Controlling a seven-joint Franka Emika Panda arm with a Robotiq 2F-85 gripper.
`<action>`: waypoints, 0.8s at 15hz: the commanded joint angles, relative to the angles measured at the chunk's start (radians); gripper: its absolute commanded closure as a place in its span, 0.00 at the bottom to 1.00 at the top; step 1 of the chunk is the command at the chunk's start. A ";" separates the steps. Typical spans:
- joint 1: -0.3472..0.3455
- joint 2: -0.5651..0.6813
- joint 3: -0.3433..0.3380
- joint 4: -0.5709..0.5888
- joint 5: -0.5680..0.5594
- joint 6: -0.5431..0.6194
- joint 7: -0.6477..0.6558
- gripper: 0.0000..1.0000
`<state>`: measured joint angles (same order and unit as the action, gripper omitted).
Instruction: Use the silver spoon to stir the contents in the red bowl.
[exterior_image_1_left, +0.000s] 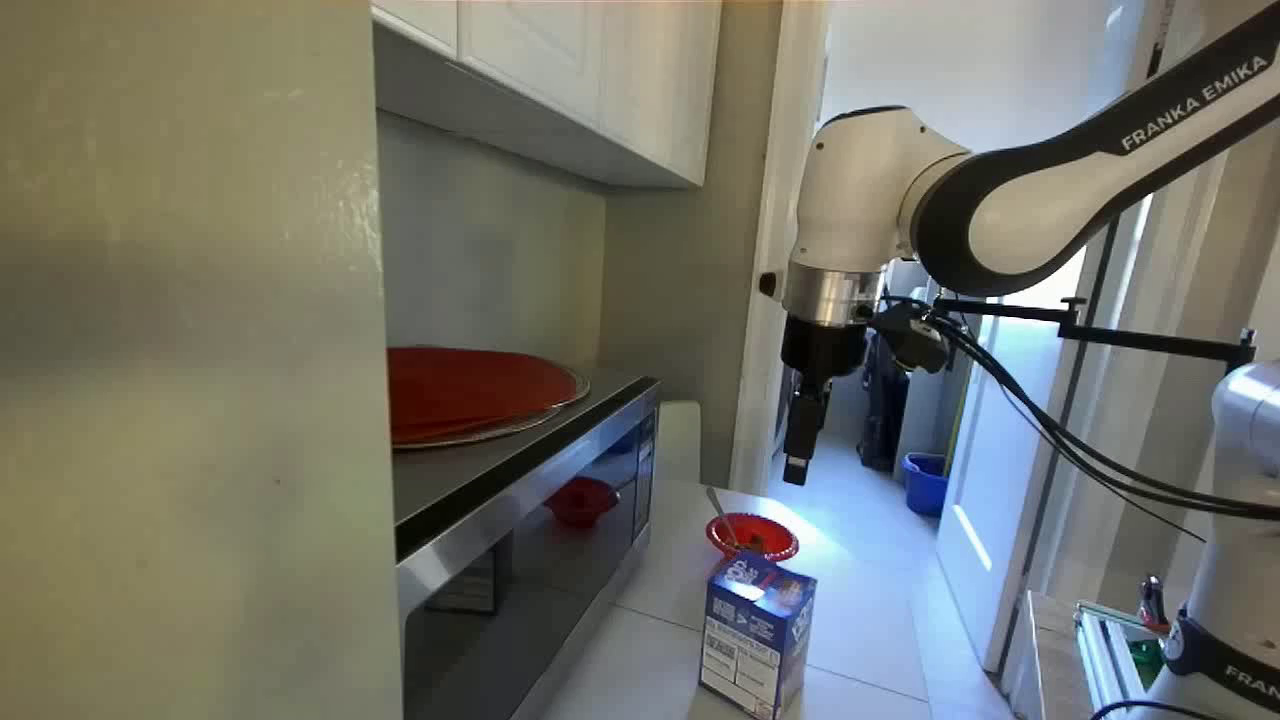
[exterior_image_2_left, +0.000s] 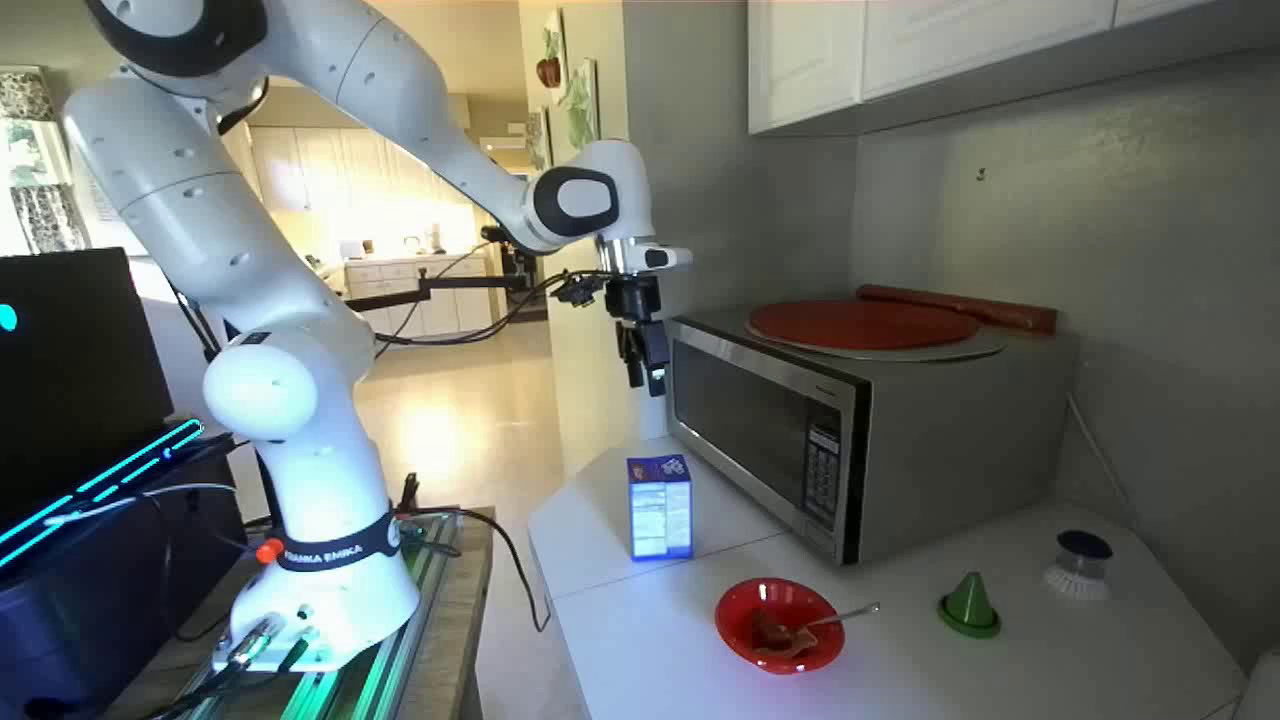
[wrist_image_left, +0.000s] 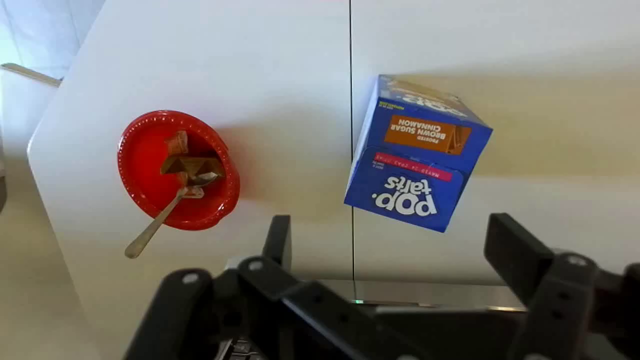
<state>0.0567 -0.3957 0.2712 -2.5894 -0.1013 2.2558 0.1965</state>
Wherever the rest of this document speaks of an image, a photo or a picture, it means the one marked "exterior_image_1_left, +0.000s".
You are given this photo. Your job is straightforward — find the white upper cabinets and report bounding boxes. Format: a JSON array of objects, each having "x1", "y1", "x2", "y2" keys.
[{"x1": 373, "y1": 0, "x2": 719, "y2": 186}]

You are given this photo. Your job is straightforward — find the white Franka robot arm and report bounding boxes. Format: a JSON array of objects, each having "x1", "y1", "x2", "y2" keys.
[{"x1": 764, "y1": 0, "x2": 1280, "y2": 720}]

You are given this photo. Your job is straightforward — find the blue white carton box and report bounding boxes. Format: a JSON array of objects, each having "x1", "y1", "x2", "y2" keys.
[{"x1": 701, "y1": 554, "x2": 816, "y2": 720}]

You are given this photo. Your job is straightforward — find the blue bucket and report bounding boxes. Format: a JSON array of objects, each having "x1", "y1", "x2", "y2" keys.
[{"x1": 899, "y1": 450, "x2": 949, "y2": 514}]

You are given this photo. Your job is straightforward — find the red plastic bowl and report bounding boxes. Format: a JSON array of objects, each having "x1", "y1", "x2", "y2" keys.
[{"x1": 702, "y1": 512, "x2": 800, "y2": 561}]

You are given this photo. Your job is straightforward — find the black camera stand bar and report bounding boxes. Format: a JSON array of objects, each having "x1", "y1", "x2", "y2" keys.
[{"x1": 932, "y1": 300, "x2": 1257, "y2": 372}]

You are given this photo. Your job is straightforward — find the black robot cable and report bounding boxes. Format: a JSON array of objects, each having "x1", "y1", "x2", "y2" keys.
[{"x1": 872, "y1": 297, "x2": 1280, "y2": 529}]

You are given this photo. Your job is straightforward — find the stainless steel microwave oven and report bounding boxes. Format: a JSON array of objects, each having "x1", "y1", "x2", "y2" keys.
[{"x1": 391, "y1": 372, "x2": 657, "y2": 720}]

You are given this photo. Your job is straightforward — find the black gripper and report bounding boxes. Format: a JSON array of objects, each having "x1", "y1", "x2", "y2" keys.
[{"x1": 779, "y1": 319, "x2": 862, "y2": 482}]

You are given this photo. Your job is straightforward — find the large red round plate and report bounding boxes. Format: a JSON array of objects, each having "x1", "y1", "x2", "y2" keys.
[{"x1": 389, "y1": 348, "x2": 582, "y2": 449}]

